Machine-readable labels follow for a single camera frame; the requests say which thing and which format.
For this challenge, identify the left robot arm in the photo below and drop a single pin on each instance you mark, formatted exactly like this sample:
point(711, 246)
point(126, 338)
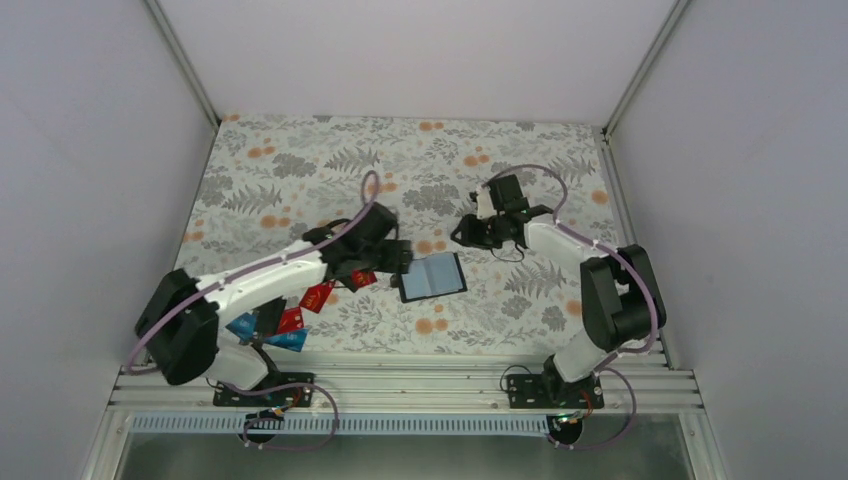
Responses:
point(183, 326)

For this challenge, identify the aluminium rail frame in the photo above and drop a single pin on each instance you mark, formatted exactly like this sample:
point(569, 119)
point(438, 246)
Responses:
point(426, 383)

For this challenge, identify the blue card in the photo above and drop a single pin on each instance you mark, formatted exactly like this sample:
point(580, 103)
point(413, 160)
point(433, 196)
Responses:
point(243, 327)
point(292, 341)

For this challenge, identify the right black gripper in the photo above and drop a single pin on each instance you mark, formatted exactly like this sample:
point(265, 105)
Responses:
point(468, 237)

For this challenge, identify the red VIP card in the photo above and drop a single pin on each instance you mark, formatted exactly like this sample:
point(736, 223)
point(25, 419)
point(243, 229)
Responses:
point(361, 279)

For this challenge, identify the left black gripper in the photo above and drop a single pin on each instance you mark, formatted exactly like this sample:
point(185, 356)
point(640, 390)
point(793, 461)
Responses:
point(398, 259)

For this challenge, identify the black card holder wallet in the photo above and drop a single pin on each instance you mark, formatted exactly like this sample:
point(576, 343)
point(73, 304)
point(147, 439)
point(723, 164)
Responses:
point(432, 277)

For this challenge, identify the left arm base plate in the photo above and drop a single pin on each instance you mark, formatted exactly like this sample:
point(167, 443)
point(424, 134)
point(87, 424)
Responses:
point(277, 390)

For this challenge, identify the black card far left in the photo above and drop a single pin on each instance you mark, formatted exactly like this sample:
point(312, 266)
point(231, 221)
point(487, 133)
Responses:
point(268, 317)

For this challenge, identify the red card lower left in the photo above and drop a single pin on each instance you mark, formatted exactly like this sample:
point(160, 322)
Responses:
point(291, 320)

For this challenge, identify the blue card far left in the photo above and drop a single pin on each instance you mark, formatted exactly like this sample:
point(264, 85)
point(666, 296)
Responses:
point(243, 327)

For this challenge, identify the blue card lower left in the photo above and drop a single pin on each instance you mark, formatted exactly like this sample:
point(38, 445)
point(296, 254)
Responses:
point(292, 341)

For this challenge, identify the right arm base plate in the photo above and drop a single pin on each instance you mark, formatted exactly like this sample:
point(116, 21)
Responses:
point(532, 392)

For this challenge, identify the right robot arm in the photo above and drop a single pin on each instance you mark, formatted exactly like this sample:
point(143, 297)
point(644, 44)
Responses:
point(621, 304)

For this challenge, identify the red card centre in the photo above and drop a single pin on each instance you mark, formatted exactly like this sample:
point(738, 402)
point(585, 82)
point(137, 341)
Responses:
point(317, 296)

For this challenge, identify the floral patterned table mat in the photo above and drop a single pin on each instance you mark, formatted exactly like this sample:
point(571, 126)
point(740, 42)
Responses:
point(270, 178)

